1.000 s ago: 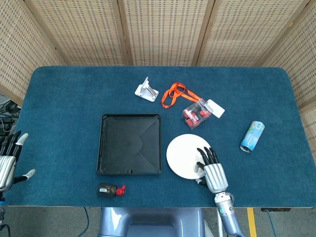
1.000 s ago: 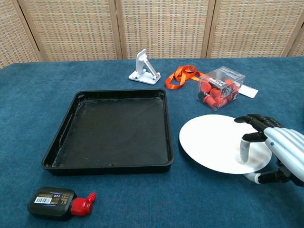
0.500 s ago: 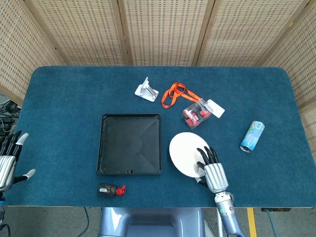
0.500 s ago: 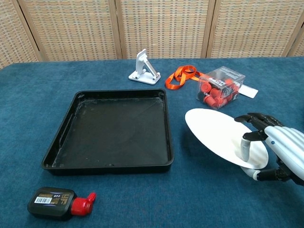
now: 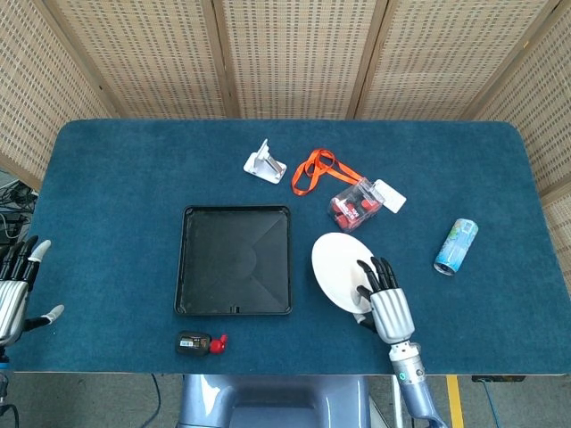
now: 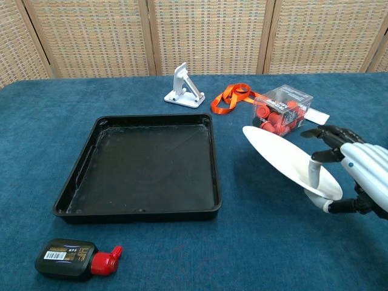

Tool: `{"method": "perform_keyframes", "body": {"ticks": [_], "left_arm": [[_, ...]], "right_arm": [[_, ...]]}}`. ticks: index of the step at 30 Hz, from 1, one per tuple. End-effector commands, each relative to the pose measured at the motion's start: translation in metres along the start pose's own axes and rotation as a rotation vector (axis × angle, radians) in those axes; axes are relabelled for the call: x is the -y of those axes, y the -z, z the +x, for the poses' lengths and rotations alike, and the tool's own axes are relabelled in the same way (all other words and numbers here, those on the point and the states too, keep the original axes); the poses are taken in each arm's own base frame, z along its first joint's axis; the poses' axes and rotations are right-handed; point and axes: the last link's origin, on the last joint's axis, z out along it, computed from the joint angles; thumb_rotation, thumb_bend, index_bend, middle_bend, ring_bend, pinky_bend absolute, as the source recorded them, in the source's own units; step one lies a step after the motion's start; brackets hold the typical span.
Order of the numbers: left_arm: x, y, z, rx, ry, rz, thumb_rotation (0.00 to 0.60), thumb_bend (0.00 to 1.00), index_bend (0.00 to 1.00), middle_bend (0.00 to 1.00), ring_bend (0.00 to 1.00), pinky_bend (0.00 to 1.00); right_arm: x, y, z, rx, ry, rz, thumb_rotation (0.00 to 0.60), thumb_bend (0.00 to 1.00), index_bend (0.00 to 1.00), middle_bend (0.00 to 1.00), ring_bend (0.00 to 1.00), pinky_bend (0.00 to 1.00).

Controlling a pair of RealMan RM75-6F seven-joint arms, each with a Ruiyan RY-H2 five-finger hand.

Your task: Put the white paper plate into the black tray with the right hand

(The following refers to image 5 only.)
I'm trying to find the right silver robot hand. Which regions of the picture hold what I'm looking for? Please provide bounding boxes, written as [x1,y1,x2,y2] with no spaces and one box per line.
[352,256,415,345]

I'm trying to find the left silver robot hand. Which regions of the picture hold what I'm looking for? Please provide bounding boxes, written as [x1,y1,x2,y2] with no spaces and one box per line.
[0,235,65,347]

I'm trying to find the white round plate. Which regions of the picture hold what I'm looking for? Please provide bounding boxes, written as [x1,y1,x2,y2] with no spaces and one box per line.
[310,232,377,315]

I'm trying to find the black square tray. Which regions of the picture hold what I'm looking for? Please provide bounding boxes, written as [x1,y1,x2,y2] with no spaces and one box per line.
[172,204,294,317]

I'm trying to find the blue drink can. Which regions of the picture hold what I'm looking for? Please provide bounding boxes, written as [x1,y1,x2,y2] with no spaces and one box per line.
[433,218,480,277]

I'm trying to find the white table leg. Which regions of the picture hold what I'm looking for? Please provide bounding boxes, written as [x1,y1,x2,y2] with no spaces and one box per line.
[391,374,406,428]

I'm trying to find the yellow floor tape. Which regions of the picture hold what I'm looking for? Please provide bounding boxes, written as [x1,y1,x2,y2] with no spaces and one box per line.
[445,374,466,428]

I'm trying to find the clear box with red items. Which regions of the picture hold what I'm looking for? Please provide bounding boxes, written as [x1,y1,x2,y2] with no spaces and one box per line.
[328,177,385,235]

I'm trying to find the white badge card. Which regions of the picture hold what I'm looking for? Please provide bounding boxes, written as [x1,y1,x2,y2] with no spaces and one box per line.
[373,178,408,214]

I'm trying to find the black table edge clamp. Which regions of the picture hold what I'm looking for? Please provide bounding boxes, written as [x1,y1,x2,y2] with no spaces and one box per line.
[471,374,526,383]

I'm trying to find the blue felt table mat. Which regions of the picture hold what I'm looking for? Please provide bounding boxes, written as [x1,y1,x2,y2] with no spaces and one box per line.
[8,118,564,376]

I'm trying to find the blue-grey robot torso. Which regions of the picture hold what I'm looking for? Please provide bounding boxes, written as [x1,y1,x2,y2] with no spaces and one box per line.
[178,374,372,428]

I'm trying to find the black red small device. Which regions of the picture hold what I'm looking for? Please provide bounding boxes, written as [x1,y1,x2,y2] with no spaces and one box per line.
[176,330,228,357]

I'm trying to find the white folding phone stand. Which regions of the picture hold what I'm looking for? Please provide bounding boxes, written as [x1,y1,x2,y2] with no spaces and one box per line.
[243,138,288,184]

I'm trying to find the woven folding screen panel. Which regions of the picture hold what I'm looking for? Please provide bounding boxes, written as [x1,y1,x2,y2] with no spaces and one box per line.
[352,0,561,121]
[209,0,389,120]
[472,0,571,268]
[0,0,112,191]
[33,0,233,120]

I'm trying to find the black floor cable tangle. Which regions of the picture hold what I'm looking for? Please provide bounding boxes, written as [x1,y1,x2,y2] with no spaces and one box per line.
[0,177,39,245]

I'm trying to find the blue floor cable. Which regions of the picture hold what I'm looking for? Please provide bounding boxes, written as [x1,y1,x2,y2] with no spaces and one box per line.
[149,374,163,428]
[484,382,498,428]

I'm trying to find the orange lanyard strap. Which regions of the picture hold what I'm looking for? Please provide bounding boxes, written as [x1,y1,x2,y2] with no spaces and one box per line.
[291,149,363,196]

